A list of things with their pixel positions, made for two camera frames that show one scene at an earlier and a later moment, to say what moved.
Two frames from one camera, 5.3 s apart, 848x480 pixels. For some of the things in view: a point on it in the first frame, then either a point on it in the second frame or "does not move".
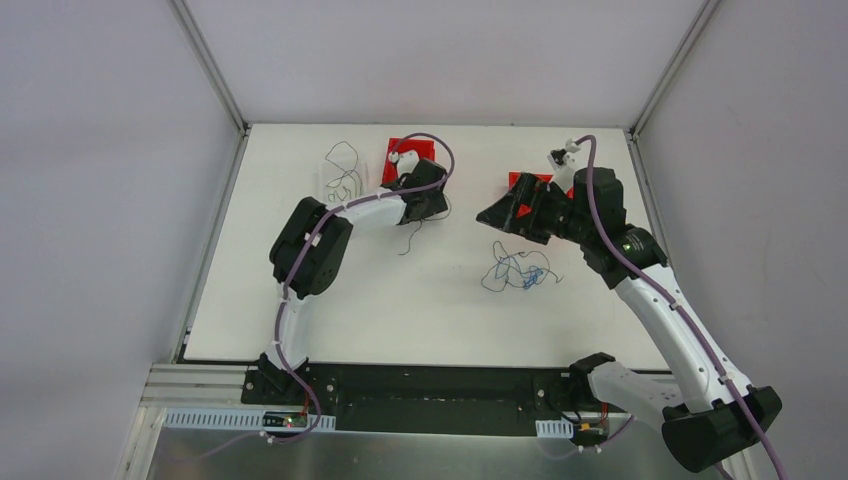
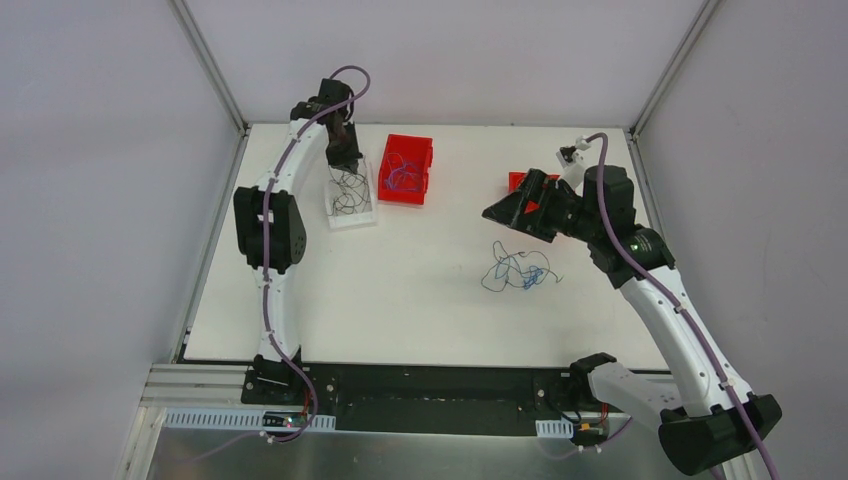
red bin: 425,150 does not move
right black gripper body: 535,208 does not move
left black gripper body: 428,203 to 342,148
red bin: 513,176 does not move
